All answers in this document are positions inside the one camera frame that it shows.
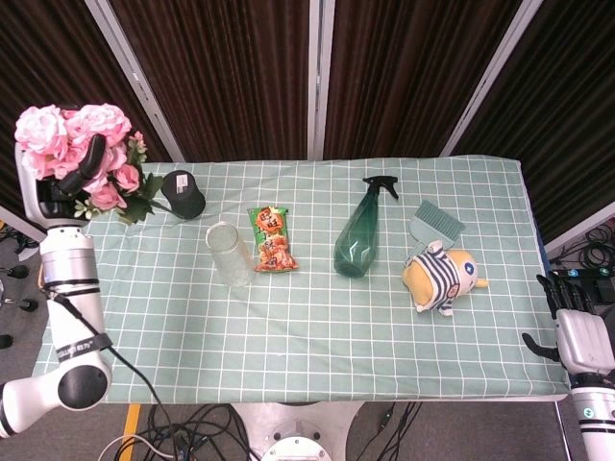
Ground black power strip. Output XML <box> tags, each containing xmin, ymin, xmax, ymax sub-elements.
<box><xmin>552</xmin><ymin>266</ymin><xmax>614</xmax><ymax>281</ymax></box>

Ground black floor cables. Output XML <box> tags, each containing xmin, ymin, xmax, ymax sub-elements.
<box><xmin>95</xmin><ymin>401</ymin><xmax>256</xmax><ymax>461</ymax></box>

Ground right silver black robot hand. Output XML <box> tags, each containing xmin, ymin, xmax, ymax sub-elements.
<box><xmin>522</xmin><ymin>269</ymin><xmax>615</xmax><ymax>380</ymax></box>

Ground green orange snack bag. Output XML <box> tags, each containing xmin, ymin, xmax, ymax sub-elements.
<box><xmin>247</xmin><ymin>206</ymin><xmax>300</xmax><ymax>274</ymax></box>

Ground green white checkered tablecloth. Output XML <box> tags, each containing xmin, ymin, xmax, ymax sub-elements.
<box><xmin>32</xmin><ymin>154</ymin><xmax>571</xmax><ymax>405</ymax></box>

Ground clear glass jar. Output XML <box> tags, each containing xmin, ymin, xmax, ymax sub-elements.
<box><xmin>206</xmin><ymin>222</ymin><xmax>255</xmax><ymax>289</ymax></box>

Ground teal hand brush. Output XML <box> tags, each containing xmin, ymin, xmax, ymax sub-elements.
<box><xmin>408</xmin><ymin>200</ymin><xmax>466</xmax><ymax>256</ymax></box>

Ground pink artificial flower bouquet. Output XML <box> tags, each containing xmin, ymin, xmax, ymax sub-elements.
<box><xmin>14</xmin><ymin>103</ymin><xmax>175</xmax><ymax>227</ymax></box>

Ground white aluminium partition post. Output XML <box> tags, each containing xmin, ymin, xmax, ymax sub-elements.
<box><xmin>85</xmin><ymin>0</ymin><xmax>186</xmax><ymax>163</ymax></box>
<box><xmin>306</xmin><ymin>0</ymin><xmax>336</xmax><ymax>160</ymax></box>
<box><xmin>439</xmin><ymin>0</ymin><xmax>549</xmax><ymax>158</ymax></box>

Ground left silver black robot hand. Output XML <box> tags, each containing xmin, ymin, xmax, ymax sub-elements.
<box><xmin>14</xmin><ymin>133</ymin><xmax>109</xmax><ymax>236</ymax></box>

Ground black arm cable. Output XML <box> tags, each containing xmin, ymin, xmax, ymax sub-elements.
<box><xmin>41</xmin><ymin>282</ymin><xmax>167</xmax><ymax>409</ymax></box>

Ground striped shirt plush toy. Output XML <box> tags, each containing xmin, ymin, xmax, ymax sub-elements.
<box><xmin>402</xmin><ymin>240</ymin><xmax>490</xmax><ymax>318</ymax></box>

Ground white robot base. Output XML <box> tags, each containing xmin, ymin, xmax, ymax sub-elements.
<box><xmin>232</xmin><ymin>400</ymin><xmax>362</xmax><ymax>461</ymax></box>

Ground white floor cable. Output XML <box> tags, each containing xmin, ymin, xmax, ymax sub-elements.
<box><xmin>98</xmin><ymin>434</ymin><xmax>179</xmax><ymax>461</ymax></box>

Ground green plastic spray bottle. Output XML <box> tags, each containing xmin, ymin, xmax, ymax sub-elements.
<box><xmin>333</xmin><ymin>175</ymin><xmax>401</xmax><ymax>279</ymax></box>

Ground black cylindrical canister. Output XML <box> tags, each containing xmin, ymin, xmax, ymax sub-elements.
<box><xmin>160</xmin><ymin>169</ymin><xmax>207</xmax><ymax>221</ymax></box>

